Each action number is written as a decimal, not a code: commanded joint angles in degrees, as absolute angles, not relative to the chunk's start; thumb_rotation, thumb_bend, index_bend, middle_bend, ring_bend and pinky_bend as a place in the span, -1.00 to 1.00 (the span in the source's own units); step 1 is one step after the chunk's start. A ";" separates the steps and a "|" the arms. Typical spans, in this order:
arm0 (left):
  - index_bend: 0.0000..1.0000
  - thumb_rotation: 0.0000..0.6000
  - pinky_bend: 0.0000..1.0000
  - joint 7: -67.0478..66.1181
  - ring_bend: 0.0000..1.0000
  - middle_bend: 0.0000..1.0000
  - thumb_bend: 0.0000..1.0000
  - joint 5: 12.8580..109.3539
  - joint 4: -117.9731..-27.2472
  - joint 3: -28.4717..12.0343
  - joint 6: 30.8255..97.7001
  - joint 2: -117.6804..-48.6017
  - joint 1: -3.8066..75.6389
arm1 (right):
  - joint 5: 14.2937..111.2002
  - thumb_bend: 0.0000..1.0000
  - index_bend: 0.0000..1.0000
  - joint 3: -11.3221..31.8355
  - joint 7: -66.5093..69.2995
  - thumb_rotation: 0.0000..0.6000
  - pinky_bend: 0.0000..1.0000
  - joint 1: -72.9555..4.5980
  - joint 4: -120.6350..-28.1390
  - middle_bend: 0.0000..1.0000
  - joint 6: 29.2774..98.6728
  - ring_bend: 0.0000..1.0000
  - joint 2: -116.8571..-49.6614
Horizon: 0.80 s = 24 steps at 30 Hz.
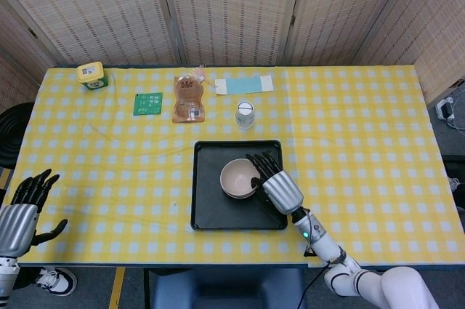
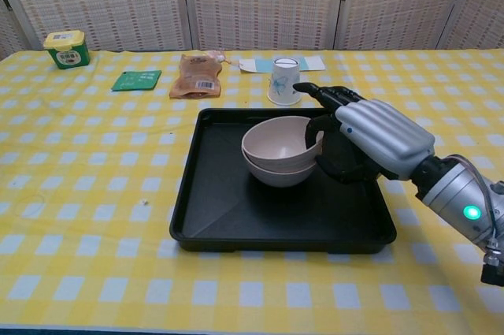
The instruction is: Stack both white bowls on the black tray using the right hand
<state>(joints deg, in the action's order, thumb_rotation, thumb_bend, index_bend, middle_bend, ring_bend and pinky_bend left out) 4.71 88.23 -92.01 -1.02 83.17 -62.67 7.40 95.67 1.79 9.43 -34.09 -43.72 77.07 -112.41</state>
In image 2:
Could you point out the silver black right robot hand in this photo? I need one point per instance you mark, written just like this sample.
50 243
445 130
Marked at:
386 134

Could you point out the beige plastic bowl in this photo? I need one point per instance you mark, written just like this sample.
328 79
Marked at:
275 142
275 178

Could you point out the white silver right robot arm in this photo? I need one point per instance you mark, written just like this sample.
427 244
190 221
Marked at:
453 189

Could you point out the black square plastic tray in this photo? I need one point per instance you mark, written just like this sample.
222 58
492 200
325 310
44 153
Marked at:
220 209

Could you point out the blue and white card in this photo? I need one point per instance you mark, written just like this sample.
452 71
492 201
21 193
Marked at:
311 63

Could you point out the white paper cup blue print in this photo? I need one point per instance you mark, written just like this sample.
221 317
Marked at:
281 77

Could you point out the woven folding screen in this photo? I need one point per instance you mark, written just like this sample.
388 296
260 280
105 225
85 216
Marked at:
260 0

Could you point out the orange brown food pouch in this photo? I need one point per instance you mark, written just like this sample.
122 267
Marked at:
195 79

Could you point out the green flat sachet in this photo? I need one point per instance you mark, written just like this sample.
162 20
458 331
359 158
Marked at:
138 80

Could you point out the yellow white checked tablecloth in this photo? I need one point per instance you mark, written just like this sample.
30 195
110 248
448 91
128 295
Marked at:
98 153

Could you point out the green tub yellow lid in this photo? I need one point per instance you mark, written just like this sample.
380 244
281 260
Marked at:
69 53

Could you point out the black screen hinge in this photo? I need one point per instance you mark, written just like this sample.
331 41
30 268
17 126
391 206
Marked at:
4 1

